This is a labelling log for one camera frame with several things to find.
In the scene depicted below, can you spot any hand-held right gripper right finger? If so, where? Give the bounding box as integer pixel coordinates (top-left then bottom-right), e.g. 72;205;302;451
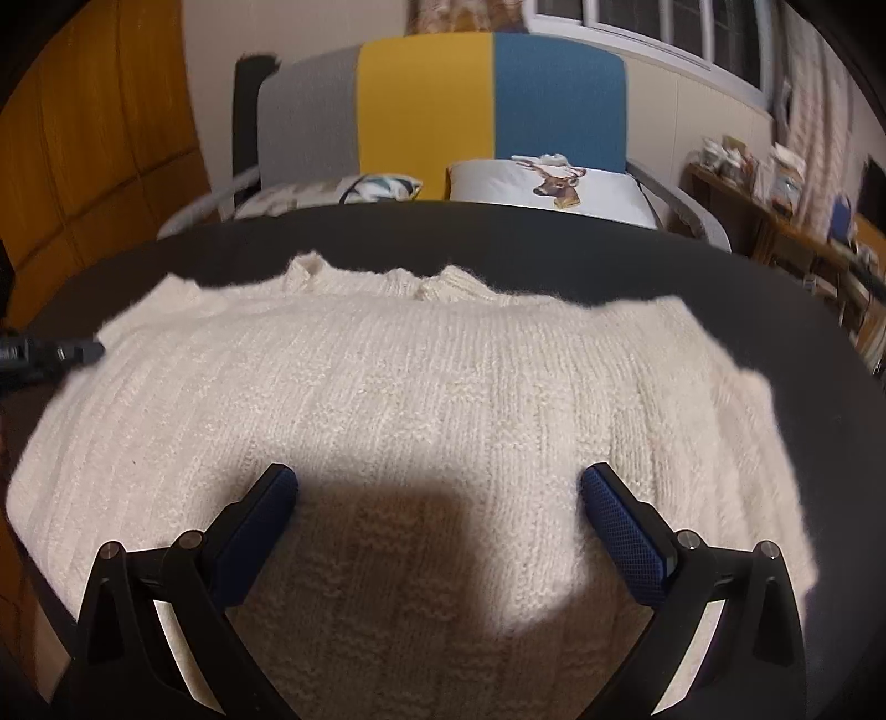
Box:
580;462;811;720

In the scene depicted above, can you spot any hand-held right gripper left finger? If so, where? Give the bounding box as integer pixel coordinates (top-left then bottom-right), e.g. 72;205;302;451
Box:
59;464;300;720

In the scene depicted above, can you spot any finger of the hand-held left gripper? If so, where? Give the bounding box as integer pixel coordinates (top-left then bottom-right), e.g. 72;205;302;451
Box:
42;339;106;371

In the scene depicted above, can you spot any white knit sweater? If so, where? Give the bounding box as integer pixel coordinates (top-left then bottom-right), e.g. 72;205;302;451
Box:
3;253;821;720

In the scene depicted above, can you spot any geometric print pillow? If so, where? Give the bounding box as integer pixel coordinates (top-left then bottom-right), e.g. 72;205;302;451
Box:
235;173;423;219

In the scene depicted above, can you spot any black rolled mat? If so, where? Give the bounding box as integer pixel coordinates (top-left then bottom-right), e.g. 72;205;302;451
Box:
231;52;281;209

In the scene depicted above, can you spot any wooden desk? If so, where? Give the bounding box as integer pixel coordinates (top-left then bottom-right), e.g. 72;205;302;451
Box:
685;162;886;375

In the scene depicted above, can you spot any white deer print pillow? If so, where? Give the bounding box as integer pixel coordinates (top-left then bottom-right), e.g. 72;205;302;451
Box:
446;153;658;229

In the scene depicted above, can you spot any cluster of jars and boxes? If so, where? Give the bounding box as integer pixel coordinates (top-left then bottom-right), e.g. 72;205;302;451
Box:
699;135;807;219

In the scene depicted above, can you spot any black flat television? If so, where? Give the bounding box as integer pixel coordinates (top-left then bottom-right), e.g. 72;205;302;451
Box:
857;156;886;229

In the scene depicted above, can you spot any grey yellow blue armchair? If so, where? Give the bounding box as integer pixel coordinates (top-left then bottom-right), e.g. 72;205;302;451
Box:
156;31;735;254

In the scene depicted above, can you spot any patterned beige curtain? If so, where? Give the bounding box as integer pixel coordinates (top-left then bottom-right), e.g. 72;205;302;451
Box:
768;20;866;236
405;0;527;35

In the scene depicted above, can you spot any wide barred window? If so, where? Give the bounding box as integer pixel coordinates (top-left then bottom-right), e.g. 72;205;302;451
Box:
522;0;776;94

